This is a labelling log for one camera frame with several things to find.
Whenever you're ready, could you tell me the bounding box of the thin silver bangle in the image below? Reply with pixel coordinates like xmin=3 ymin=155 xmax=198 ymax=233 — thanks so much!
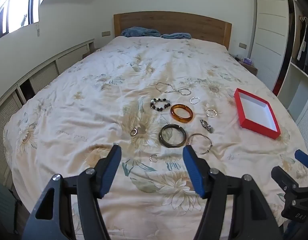
xmin=188 ymin=133 xmax=213 ymax=155

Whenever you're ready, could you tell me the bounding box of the amber bangle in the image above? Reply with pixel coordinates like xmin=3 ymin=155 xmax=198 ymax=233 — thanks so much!
xmin=170 ymin=104 xmax=194 ymax=124

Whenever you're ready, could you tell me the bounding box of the dark green bangle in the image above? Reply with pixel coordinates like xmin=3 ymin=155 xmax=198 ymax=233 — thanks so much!
xmin=158 ymin=124 xmax=187 ymax=148

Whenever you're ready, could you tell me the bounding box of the black bead bracelet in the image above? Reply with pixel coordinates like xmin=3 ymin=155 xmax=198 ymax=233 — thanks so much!
xmin=150 ymin=97 xmax=171 ymax=112

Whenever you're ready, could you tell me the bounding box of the silver chain necklace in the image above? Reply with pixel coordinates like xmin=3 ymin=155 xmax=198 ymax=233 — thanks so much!
xmin=155 ymin=81 xmax=192 ymax=96

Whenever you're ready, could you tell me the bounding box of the red jewelry box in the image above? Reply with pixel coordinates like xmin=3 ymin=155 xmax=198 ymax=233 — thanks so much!
xmin=234 ymin=88 xmax=281 ymax=139

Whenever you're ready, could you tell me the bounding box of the floral cream bed quilt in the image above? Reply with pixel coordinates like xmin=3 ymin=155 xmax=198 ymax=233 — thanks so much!
xmin=3 ymin=36 xmax=308 ymax=239

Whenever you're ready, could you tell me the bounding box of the wooden nightstand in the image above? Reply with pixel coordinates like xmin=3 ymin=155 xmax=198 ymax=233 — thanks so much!
xmin=239 ymin=60 xmax=258 ymax=76

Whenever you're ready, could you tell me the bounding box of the white low cabinet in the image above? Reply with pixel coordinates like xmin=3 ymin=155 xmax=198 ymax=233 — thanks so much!
xmin=0 ymin=39 xmax=94 ymax=185

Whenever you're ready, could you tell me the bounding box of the purple tissue box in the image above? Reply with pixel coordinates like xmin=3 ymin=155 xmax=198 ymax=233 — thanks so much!
xmin=243 ymin=57 xmax=252 ymax=65

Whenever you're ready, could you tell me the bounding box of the white wardrobe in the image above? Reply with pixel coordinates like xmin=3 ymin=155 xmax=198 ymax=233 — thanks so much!
xmin=250 ymin=0 xmax=308 ymax=131

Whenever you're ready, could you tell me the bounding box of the blue pillow right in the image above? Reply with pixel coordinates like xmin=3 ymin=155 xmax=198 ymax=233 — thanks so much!
xmin=161 ymin=33 xmax=191 ymax=40

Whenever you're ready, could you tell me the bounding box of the wooden headboard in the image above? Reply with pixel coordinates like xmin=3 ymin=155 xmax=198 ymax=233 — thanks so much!
xmin=113 ymin=11 xmax=232 ymax=49

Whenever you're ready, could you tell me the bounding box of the window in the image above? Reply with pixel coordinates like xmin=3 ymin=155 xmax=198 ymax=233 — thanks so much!
xmin=0 ymin=0 xmax=43 ymax=38

